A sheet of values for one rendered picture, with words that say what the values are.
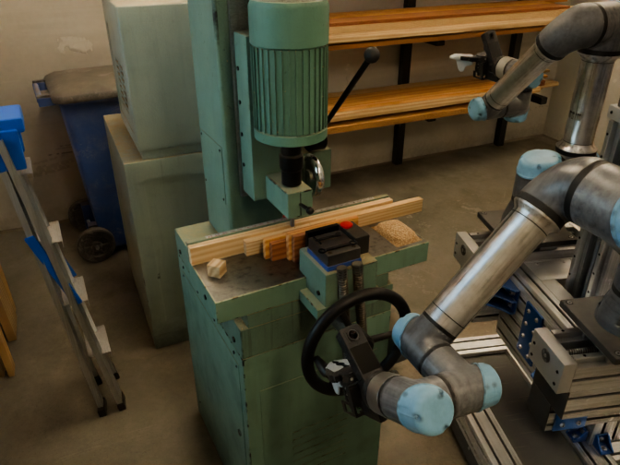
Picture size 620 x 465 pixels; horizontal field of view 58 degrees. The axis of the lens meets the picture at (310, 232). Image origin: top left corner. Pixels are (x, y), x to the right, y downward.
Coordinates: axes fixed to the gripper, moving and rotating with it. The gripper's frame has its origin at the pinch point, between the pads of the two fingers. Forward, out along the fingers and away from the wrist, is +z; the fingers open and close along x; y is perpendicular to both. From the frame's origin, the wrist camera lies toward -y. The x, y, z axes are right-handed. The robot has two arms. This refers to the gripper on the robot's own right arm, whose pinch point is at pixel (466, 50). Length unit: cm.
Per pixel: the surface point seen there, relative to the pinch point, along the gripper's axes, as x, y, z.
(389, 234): -69, 23, -59
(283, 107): -92, -18, -58
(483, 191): 99, 139, 107
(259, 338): -111, 33, -68
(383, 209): -65, 21, -50
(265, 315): -108, 27, -68
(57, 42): -138, -2, 176
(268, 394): -112, 52, -68
